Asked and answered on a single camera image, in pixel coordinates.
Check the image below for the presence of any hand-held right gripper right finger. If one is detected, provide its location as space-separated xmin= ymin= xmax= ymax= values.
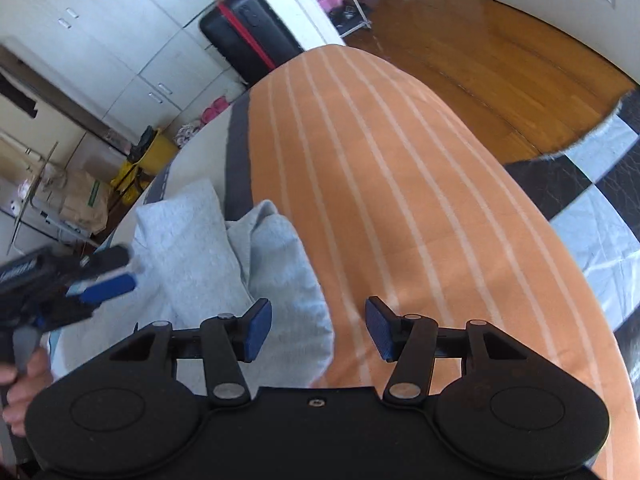
xmin=365 ymin=296 xmax=532 ymax=407

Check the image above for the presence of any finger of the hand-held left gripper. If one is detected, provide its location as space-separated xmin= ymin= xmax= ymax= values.
xmin=67 ymin=272 xmax=139 ymax=309
xmin=80 ymin=245 xmax=132 ymax=281

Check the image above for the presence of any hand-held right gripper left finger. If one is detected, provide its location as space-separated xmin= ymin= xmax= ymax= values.
xmin=107 ymin=297 xmax=274 ymax=408

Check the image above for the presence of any light grey garment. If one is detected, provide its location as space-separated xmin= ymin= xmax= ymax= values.
xmin=47 ymin=179 xmax=335 ymax=391

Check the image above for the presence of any person's left hand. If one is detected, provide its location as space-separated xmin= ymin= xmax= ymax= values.
xmin=0 ymin=347 xmax=52 ymax=437

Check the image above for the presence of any brown paper bag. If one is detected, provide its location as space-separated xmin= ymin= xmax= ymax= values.
xmin=60 ymin=169 xmax=111 ymax=235

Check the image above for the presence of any yellow plastic bag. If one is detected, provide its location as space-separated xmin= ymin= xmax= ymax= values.
xmin=110 ymin=162 xmax=146 ymax=206

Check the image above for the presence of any wooden rolling side table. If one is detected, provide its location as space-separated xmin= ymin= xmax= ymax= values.
xmin=7 ymin=141 xmax=101 ymax=256

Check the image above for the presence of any yellow trash bin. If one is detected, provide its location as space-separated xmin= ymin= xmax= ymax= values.
xmin=131 ymin=126 xmax=179 ymax=173

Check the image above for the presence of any beige wooden cabinet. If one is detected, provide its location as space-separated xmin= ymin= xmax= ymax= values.
xmin=0 ymin=77 xmax=91 ymax=181

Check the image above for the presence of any multicolour striped printed blanket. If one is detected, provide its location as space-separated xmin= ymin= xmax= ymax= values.
xmin=95 ymin=44 xmax=640 ymax=480

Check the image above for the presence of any black hanging garment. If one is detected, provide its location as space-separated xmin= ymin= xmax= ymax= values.
xmin=0 ymin=72 xmax=38 ymax=118

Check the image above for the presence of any white wardrobe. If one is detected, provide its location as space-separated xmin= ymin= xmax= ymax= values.
xmin=0 ymin=0 xmax=251 ymax=131

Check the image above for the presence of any black white checkered rug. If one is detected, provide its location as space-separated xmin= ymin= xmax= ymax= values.
xmin=502 ymin=92 xmax=640 ymax=361

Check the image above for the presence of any black red suitcase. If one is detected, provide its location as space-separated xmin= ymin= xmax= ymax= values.
xmin=199 ymin=0 xmax=306 ymax=83

